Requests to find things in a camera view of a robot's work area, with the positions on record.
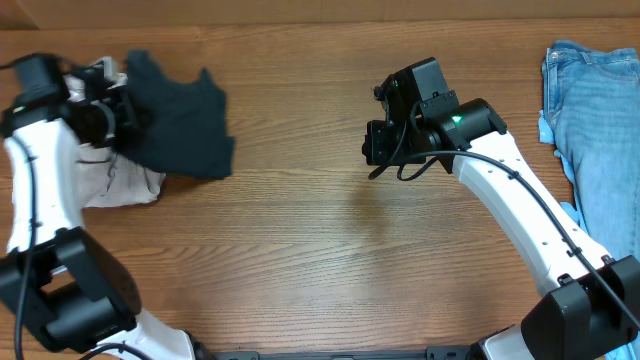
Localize black Nike t-shirt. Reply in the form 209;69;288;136
114;50;235;179

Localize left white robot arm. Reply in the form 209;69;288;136
1;72;213;359

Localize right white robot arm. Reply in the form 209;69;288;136
362;94;639;359

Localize beige folded trousers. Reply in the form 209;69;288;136
64;55;167;209

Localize blue denim jeans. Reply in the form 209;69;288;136
538;40;639;259

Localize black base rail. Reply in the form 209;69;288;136
211;345;485;360

